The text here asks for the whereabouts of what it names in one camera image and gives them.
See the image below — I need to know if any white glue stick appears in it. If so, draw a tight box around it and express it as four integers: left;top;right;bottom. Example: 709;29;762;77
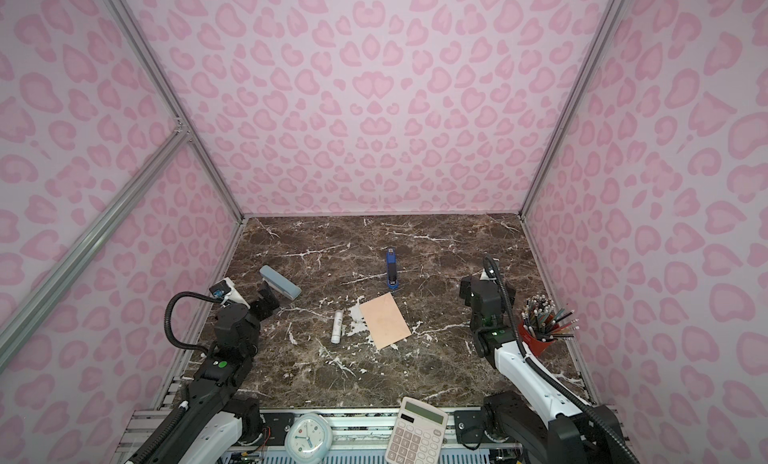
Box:
330;310;344;344

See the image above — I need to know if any beige envelope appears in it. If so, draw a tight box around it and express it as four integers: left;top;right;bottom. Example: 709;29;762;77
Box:
360;293;411;350

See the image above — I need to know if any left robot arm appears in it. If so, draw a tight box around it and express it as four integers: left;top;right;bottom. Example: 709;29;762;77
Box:
128;280;279;463

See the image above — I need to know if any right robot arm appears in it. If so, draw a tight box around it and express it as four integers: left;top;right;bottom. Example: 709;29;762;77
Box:
454;276;638;463

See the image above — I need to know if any red pen holder cup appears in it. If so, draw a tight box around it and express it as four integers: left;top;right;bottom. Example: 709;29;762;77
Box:
519;294;579;357

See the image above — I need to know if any light blue box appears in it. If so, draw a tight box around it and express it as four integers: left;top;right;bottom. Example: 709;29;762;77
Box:
259;265;302;301

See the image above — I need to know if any white round clock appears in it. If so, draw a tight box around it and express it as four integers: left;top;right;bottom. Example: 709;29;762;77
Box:
284;413;334;464

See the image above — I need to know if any white calculator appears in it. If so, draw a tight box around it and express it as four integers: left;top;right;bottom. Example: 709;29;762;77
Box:
385;397;449;464

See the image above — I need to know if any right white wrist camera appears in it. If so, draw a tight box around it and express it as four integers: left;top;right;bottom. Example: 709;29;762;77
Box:
480;269;497;280

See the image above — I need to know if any right black corrugated cable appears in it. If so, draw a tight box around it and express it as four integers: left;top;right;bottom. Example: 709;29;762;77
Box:
482;255;640;464

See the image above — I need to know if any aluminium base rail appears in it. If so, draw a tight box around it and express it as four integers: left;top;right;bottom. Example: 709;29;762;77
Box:
118;403;521;463

